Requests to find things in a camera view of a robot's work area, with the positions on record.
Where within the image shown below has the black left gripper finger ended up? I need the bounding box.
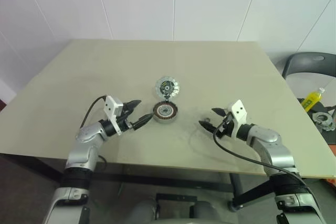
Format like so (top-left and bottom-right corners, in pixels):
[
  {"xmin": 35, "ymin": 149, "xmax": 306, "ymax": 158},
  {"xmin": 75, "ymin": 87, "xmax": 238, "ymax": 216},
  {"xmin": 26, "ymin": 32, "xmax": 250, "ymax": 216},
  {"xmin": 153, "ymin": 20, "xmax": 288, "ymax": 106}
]
[
  {"xmin": 128, "ymin": 99, "xmax": 143, "ymax": 113},
  {"xmin": 132, "ymin": 112, "xmax": 153, "ymax": 131}
]

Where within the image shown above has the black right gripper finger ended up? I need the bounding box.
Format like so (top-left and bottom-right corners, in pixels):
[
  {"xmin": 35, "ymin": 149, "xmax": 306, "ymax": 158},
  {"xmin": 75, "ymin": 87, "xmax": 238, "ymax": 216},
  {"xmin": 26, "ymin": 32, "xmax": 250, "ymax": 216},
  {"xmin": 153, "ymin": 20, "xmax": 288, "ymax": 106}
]
[
  {"xmin": 211, "ymin": 107, "xmax": 228, "ymax": 117},
  {"xmin": 198, "ymin": 120, "xmax": 218, "ymax": 133}
]

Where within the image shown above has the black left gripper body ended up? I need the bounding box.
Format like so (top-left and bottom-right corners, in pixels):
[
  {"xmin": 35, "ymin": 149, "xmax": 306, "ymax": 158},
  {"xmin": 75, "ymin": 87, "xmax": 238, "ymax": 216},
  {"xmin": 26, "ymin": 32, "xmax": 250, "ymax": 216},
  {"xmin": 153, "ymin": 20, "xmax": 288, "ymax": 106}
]
[{"xmin": 117, "ymin": 102, "xmax": 135, "ymax": 131}]

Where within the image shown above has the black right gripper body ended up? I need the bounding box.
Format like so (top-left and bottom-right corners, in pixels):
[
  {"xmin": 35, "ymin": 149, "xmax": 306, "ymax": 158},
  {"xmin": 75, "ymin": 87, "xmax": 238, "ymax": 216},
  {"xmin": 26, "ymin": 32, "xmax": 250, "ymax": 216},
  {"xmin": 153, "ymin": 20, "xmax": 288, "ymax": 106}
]
[{"xmin": 215, "ymin": 112, "xmax": 237, "ymax": 138}]

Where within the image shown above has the motor stator with copper windings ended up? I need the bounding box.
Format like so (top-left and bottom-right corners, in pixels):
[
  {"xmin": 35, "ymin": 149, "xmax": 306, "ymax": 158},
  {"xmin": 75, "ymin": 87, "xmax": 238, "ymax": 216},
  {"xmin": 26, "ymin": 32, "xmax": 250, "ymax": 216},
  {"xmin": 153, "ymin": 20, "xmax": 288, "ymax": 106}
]
[{"xmin": 152, "ymin": 102, "xmax": 180, "ymax": 124}]

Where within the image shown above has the round motor rotor cover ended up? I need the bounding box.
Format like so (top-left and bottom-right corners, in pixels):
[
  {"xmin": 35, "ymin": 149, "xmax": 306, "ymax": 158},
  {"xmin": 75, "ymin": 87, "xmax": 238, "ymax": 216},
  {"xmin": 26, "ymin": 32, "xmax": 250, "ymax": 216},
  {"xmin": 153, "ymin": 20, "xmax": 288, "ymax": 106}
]
[{"xmin": 154, "ymin": 76, "xmax": 182, "ymax": 98}]

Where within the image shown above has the grey rounded shape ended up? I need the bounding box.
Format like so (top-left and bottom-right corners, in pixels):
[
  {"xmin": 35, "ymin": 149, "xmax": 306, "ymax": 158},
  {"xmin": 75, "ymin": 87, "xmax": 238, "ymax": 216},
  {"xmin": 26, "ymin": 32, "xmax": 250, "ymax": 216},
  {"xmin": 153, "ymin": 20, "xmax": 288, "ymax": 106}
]
[{"xmin": 129, "ymin": 198, "xmax": 159, "ymax": 224}]

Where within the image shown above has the yellow drink bottle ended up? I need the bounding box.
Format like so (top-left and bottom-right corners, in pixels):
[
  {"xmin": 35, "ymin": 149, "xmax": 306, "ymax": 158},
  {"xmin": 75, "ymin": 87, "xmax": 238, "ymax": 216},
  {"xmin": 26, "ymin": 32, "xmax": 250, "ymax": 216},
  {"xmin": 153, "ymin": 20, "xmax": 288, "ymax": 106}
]
[{"xmin": 300, "ymin": 87, "xmax": 327, "ymax": 113}]

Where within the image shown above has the grey plastic chair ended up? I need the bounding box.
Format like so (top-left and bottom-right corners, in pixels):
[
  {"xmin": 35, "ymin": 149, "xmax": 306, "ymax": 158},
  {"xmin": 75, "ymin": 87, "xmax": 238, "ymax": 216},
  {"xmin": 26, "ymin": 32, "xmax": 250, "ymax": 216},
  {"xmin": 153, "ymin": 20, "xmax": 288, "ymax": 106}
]
[{"xmin": 282, "ymin": 51, "xmax": 336, "ymax": 145}]

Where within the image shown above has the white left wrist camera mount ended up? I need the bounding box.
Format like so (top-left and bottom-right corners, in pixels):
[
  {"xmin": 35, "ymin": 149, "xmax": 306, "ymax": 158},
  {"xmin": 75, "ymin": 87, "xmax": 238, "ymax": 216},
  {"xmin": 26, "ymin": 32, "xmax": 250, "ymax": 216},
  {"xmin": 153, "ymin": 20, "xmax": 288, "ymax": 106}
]
[{"xmin": 104, "ymin": 94, "xmax": 124, "ymax": 136}]

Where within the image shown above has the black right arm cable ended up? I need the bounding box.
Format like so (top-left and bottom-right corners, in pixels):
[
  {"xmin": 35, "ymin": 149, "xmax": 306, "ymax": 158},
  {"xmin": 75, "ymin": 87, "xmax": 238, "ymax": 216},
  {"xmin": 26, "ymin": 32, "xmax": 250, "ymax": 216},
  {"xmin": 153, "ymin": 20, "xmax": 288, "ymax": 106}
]
[{"xmin": 213, "ymin": 119, "xmax": 308, "ymax": 191}]

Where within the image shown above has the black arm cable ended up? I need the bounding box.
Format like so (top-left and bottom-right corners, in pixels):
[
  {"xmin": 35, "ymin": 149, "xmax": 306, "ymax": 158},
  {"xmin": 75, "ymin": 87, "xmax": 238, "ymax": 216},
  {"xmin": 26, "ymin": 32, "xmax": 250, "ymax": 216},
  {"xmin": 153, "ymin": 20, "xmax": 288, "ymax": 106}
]
[
  {"xmin": 213, "ymin": 119, "xmax": 308, "ymax": 191},
  {"xmin": 80, "ymin": 94, "xmax": 110, "ymax": 131}
]

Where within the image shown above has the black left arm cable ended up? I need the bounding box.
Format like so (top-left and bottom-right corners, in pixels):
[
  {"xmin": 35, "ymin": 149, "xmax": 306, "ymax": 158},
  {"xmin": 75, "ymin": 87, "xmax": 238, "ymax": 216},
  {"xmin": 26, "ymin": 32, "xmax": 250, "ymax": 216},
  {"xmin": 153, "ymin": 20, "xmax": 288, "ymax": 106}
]
[{"xmin": 80, "ymin": 94, "xmax": 110, "ymax": 131}]

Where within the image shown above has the black table frame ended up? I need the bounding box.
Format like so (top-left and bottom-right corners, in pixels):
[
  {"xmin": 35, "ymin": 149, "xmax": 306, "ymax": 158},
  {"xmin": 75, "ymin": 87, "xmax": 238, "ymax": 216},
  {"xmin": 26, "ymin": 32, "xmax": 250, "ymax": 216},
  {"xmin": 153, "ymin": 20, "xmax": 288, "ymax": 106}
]
[{"xmin": 0, "ymin": 152, "xmax": 275, "ymax": 212}]

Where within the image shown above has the black rectangular bracket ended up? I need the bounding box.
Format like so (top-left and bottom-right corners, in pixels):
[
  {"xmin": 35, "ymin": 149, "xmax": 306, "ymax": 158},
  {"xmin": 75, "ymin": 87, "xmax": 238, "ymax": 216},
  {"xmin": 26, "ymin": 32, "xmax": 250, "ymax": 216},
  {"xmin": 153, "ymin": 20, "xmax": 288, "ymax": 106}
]
[{"xmin": 155, "ymin": 193, "xmax": 198, "ymax": 220}]

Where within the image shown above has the grey metal ring part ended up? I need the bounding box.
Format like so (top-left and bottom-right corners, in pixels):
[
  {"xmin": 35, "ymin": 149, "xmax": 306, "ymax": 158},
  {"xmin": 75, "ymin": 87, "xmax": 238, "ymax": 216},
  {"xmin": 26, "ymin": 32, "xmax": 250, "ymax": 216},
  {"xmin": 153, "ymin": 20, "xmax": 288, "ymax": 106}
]
[{"xmin": 312, "ymin": 111, "xmax": 336, "ymax": 132}]

